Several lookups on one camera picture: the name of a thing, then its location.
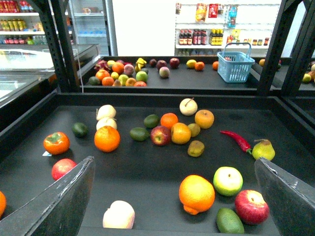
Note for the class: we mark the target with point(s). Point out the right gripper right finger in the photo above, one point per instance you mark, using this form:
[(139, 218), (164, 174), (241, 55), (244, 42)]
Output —
[(288, 196)]

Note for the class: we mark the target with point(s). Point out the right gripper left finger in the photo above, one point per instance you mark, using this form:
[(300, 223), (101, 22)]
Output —
[(58, 210)]

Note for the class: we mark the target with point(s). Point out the red apple near edge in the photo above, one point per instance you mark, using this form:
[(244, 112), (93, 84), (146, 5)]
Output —
[(251, 207)]

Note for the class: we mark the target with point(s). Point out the red peach fruit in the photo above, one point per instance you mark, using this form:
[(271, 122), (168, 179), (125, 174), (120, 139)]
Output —
[(62, 167)]

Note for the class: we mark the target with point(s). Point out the yellow green pear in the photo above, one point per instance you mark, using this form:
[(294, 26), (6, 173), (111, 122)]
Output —
[(263, 148)]

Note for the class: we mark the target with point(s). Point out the white peach front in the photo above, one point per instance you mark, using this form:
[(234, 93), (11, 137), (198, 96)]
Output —
[(120, 215)]

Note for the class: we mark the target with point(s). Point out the orange persimmon green top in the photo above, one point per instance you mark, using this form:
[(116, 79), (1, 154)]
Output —
[(56, 143)]

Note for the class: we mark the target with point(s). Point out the green yellow apple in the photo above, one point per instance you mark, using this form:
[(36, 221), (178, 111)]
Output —
[(227, 181)]

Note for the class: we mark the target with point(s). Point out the green avocado near edge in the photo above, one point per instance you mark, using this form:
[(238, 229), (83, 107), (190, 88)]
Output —
[(228, 222)]

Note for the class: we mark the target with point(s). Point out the red chili pepper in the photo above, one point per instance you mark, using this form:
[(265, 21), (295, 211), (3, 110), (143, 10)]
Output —
[(242, 143)]

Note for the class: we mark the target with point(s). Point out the dark green avocado left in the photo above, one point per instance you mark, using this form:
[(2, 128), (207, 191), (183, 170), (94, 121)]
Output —
[(79, 130)]

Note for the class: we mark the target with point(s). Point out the large orange under basket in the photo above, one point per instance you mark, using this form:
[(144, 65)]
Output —
[(107, 139)]

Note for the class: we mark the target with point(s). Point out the large orange grapefruit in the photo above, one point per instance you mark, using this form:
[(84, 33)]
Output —
[(196, 194)]

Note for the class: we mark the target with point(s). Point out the white garlic bulb lower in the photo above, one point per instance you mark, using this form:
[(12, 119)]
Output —
[(106, 121)]

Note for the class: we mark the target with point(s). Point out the white garlic bulb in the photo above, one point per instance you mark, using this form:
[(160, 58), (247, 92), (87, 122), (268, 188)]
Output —
[(105, 111), (106, 121)]

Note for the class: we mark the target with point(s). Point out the white garlic bulb upper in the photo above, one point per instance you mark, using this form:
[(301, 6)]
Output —
[(105, 111)]

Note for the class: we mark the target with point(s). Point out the green avocado lower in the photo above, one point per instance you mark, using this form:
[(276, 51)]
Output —
[(139, 134)]

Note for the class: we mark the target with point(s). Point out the brown kiwi fruit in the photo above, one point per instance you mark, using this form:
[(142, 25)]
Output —
[(196, 148)]

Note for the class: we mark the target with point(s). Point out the yellow brown round pear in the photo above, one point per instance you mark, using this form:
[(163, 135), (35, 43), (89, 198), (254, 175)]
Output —
[(204, 118)]

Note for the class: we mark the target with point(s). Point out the olive green small fruit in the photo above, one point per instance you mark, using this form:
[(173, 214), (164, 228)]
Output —
[(194, 129)]

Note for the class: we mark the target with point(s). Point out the green lime upper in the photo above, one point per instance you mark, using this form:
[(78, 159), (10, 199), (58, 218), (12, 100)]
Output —
[(151, 121)]

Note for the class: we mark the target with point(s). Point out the yellow orange persimmon fruit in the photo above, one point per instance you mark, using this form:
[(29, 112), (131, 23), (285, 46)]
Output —
[(180, 133)]

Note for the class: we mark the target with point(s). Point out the white pear with stem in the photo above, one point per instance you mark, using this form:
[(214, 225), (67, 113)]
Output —
[(188, 106)]

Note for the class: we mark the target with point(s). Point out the orange mandarin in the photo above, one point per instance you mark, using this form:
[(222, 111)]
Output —
[(168, 120)]

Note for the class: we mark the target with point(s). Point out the white chest freezer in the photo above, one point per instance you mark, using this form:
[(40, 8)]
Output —
[(21, 65)]

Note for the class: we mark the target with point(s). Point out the small blue background basket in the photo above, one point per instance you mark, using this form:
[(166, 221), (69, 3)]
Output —
[(235, 66)]

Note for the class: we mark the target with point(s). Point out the white wall product shelf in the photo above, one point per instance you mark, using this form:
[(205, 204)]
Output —
[(205, 27)]

